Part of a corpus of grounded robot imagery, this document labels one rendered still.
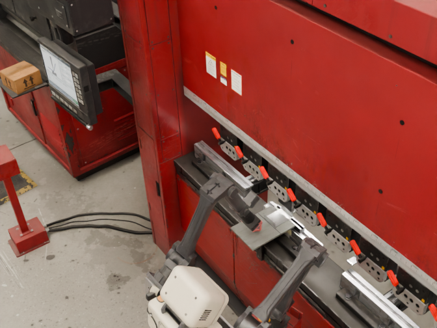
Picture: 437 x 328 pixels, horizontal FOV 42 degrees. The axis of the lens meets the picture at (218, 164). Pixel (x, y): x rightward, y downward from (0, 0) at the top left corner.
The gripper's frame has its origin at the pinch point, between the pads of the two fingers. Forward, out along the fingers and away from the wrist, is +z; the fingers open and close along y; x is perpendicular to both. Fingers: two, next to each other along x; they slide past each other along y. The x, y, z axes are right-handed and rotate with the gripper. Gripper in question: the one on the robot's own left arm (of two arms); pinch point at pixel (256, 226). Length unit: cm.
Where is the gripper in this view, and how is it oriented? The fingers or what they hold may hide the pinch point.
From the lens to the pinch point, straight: 277.2
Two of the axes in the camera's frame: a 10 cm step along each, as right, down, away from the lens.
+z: 4.3, 4.8, 7.6
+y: -5.8, -5.0, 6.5
